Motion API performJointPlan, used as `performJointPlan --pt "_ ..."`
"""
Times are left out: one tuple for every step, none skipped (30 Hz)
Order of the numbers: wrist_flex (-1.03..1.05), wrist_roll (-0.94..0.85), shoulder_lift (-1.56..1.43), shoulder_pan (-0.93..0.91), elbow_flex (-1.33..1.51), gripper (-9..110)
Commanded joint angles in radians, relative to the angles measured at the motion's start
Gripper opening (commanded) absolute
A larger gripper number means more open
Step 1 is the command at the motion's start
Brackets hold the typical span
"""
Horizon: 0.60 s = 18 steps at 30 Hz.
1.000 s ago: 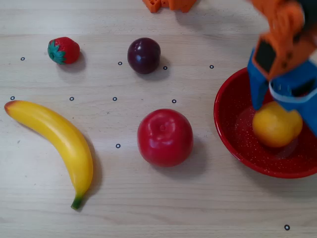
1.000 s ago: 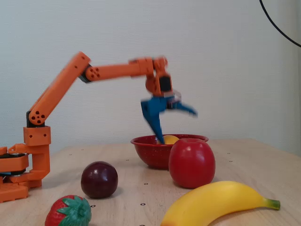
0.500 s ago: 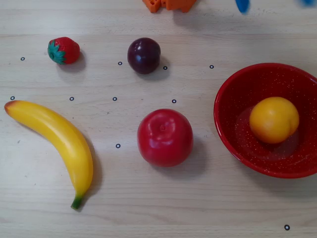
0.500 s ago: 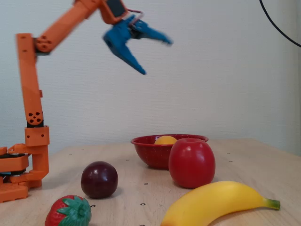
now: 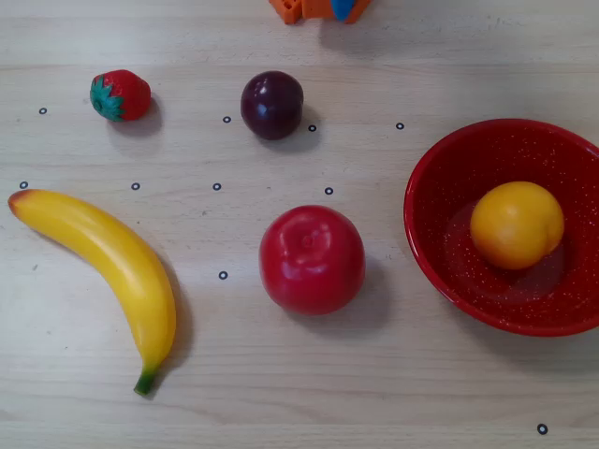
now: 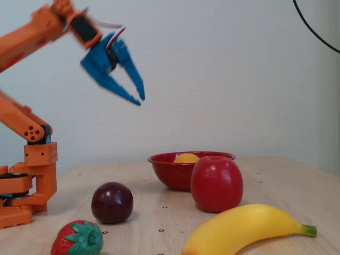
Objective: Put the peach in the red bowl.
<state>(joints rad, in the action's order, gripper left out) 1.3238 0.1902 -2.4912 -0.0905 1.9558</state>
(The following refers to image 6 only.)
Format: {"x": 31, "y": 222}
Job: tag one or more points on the red speckled bowl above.
{"x": 172, "y": 174}

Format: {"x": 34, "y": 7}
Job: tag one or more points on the yellow toy banana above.
{"x": 239, "y": 228}

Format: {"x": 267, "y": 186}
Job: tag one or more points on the yellow orange toy peach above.
{"x": 186, "y": 158}

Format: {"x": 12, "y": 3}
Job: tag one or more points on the red toy strawberry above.
{"x": 66, "y": 241}

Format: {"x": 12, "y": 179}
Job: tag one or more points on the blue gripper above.
{"x": 99, "y": 64}

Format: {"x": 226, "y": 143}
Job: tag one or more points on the dark purple toy plum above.
{"x": 112, "y": 203}

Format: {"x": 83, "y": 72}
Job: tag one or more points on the red toy apple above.
{"x": 216, "y": 184}

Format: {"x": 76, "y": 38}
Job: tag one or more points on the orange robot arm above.
{"x": 24, "y": 40}

